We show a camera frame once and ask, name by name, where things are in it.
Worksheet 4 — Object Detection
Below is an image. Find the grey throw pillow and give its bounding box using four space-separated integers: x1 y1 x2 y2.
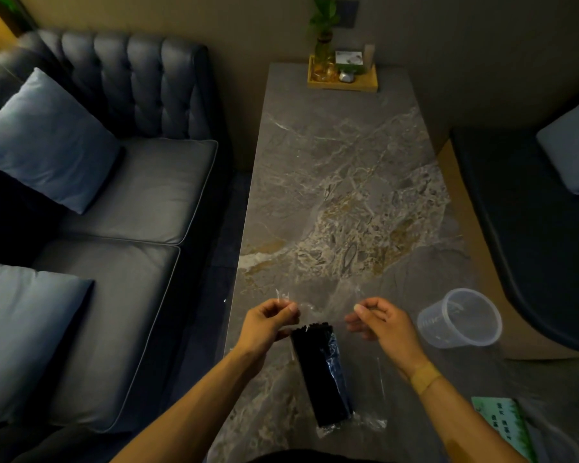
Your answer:
536 86 579 196

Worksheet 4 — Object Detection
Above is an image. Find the grey-blue tufted leather sofa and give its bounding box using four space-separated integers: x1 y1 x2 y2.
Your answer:
0 29 233 463

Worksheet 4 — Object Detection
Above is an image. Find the green printed card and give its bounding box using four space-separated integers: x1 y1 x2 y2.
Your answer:
471 396 539 463

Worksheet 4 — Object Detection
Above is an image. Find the wooden tray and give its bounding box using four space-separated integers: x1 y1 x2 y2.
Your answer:
307 54 379 93

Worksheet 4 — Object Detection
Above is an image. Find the blue throw pillow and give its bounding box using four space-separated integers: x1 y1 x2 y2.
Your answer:
0 259 96 426
0 67 123 215

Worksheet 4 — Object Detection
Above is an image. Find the green and white box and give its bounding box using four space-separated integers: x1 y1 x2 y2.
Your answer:
335 50 366 76

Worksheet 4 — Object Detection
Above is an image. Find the bundle of black straws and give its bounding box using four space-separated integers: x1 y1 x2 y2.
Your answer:
289 323 356 429

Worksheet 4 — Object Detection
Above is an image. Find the person's right forearm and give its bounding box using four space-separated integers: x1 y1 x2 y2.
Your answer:
417 373 529 463

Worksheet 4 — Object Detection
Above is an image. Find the person's right hand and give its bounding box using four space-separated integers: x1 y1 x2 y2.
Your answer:
344 297 430 379

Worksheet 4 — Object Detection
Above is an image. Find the person's left forearm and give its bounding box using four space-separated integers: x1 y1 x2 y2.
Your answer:
111 347 266 463

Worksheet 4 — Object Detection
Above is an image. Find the clear plastic cup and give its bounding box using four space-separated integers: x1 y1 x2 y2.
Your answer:
416 287 504 350

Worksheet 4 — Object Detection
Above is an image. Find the green plant in glass vase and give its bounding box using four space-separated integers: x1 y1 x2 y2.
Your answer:
308 0 342 83

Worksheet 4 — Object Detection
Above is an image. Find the yellow wrist band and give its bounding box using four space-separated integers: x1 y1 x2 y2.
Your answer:
409 361 444 396

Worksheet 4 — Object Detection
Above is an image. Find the grey-blue sofa seat cushion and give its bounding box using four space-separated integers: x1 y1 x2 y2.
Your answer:
57 136 219 246
31 235 181 434

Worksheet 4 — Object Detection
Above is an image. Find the clear plastic bag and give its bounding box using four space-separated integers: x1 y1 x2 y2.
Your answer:
275 288 390 439

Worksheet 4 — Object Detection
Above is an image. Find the dark wall panel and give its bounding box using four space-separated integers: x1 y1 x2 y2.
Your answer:
335 0 360 29

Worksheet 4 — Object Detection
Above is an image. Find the dark leather sofa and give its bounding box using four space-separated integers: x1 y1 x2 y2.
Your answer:
450 86 579 358

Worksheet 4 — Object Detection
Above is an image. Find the person's left hand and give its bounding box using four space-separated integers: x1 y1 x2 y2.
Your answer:
235 299 301 370

